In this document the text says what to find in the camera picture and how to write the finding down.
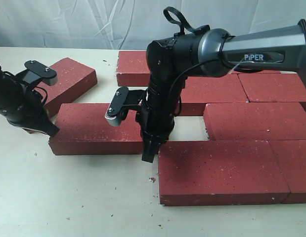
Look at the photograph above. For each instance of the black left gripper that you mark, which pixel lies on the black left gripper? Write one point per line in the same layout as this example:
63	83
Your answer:
28	112

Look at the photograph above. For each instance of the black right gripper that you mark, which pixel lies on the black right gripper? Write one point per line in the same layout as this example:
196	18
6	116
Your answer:
155	129

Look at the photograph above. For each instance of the large red brick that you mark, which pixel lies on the large red brick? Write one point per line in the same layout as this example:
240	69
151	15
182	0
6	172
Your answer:
83	130
202	173

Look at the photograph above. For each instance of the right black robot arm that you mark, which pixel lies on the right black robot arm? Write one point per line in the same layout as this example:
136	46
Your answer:
211	54

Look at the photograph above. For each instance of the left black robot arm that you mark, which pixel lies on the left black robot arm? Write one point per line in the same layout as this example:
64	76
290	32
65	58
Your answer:
10	88

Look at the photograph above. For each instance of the right second-row red brick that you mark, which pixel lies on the right second-row red brick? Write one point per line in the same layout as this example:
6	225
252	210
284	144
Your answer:
274	88

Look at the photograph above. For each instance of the right third-row red brick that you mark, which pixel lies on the right third-row red brick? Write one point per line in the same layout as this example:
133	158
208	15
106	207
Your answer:
255	121

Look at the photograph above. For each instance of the blue-grey backdrop cloth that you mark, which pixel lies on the blue-grey backdrop cloth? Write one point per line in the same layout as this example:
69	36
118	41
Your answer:
132	24

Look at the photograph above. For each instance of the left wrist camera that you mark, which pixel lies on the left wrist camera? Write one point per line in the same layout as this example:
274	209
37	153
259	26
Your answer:
36	73

